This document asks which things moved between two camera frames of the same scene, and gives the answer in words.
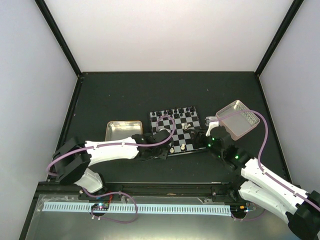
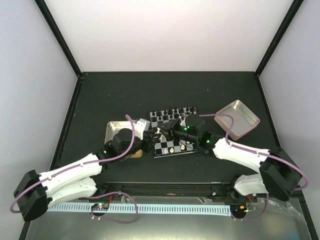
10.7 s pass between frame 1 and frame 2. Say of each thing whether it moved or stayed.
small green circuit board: stayed
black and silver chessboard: stayed
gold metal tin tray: stayed
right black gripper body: moved
